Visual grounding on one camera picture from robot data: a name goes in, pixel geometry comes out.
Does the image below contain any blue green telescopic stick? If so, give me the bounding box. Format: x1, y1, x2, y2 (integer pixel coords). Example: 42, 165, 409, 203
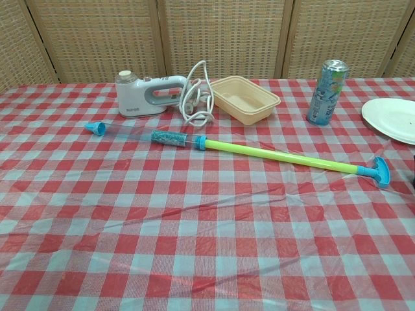
151, 128, 390, 190

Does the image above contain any clear tube with blue beads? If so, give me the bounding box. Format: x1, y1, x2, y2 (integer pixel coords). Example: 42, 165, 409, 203
84, 121, 208, 152

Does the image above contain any beige plastic food container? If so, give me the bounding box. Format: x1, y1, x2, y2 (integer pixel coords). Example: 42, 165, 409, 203
209, 75, 281, 126

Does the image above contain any red white checkered tablecloth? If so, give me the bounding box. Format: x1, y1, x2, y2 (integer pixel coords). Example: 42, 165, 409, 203
0, 76, 415, 311

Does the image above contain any white handheld steamer appliance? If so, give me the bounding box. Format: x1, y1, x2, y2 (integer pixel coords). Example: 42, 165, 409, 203
116, 69, 189, 119

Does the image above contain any tall light blue drink can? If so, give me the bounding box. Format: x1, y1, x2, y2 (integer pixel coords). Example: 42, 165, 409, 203
307, 59, 351, 127

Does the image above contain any white round plate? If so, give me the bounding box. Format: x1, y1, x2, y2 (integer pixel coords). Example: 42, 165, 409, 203
361, 97, 415, 146

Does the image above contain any white power cord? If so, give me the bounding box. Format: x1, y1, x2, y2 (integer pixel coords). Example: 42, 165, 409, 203
179, 60, 217, 126

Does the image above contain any woven folding screen wooden frame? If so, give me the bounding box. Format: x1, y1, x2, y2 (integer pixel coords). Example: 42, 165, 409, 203
0, 0, 415, 95

